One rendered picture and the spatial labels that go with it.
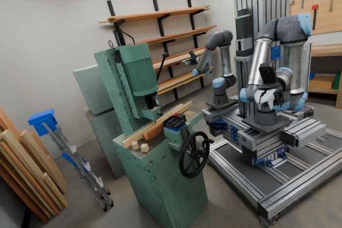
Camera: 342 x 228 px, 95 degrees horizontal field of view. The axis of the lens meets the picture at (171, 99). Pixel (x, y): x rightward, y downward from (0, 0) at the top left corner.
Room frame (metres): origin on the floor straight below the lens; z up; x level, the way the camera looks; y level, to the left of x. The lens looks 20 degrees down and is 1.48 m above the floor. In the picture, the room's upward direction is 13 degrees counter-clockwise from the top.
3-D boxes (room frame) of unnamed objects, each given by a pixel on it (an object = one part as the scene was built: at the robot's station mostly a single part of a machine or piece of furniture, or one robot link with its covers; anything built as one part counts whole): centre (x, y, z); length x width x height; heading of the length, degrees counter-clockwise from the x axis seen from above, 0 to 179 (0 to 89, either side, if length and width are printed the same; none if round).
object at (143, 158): (0.98, 0.06, 0.87); 0.61 x 0.30 x 0.06; 130
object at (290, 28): (0.84, -0.71, 1.19); 0.15 x 0.12 x 0.55; 42
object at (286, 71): (0.67, -0.51, 1.21); 0.11 x 0.08 x 0.09; 132
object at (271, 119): (0.94, -0.62, 0.87); 0.15 x 0.15 x 0.10
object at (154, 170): (1.13, 0.23, 0.76); 0.57 x 0.45 x 0.09; 40
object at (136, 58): (1.04, 0.15, 1.35); 0.18 x 0.18 x 0.31
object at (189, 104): (1.13, 0.04, 0.92); 0.56 x 0.02 x 0.04; 130
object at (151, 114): (1.06, 0.16, 1.03); 0.14 x 0.07 x 0.09; 40
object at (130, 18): (3.73, -0.31, 1.20); 2.71 x 0.56 x 2.40; 122
